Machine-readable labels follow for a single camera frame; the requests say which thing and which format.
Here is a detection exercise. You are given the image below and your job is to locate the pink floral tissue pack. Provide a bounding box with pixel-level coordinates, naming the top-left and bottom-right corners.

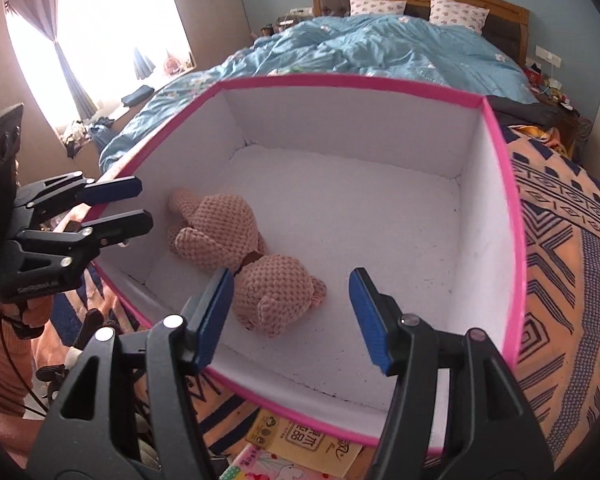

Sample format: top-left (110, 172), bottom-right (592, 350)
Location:
top-left (220, 444), bottom-right (340, 480)

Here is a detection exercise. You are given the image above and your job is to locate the gold tissue pack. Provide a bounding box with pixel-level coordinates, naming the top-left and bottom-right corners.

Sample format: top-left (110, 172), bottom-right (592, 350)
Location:
top-left (246, 410), bottom-right (363, 478)

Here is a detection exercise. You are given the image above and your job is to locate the pink knitted teddy bear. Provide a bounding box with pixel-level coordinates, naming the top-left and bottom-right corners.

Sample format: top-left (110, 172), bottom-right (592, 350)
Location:
top-left (168, 188), bottom-right (327, 337)

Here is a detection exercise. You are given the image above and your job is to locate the pink sweater forearm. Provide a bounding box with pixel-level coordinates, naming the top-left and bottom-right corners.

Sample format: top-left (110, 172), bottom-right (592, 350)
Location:
top-left (0, 319), bottom-right (45, 467)

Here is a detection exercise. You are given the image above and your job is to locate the left hand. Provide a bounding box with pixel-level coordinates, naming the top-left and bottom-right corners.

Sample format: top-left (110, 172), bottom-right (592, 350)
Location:
top-left (52, 204), bottom-right (91, 232)

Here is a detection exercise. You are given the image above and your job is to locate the purple curtain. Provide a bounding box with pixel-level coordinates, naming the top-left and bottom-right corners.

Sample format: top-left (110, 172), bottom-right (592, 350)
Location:
top-left (6, 0), bottom-right (97, 120)

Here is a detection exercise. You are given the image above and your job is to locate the orange patterned blanket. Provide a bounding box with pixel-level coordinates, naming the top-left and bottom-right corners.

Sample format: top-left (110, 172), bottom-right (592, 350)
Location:
top-left (49, 123), bottom-right (600, 470)

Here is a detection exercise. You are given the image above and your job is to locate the blue duvet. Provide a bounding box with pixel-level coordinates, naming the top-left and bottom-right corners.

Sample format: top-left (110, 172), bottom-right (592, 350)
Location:
top-left (98, 14), bottom-right (536, 171)

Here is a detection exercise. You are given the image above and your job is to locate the wooden nightstand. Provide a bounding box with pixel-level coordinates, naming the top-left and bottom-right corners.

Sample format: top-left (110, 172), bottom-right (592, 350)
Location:
top-left (522, 63), bottom-right (593, 164)

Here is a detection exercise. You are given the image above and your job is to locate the left patterned pillow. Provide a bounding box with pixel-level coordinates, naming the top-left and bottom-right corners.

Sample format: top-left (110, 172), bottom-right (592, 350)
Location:
top-left (349, 0), bottom-right (407, 16)

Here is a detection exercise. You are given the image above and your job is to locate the patterned pillow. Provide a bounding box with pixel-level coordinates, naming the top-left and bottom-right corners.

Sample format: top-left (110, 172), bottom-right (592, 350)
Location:
top-left (428, 0), bottom-right (490, 35)
top-left (349, 0), bottom-right (407, 16)

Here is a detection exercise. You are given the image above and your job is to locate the right patterned pillow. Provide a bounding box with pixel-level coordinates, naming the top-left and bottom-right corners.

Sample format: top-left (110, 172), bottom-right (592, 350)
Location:
top-left (428, 0), bottom-right (490, 35)

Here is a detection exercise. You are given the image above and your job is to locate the wooden headboard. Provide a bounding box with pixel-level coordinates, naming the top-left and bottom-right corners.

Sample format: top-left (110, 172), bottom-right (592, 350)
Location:
top-left (313, 0), bottom-right (529, 66)

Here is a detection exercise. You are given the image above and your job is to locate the black cable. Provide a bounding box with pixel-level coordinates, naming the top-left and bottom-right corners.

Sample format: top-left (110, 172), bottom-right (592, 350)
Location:
top-left (0, 291), bottom-right (48, 418)

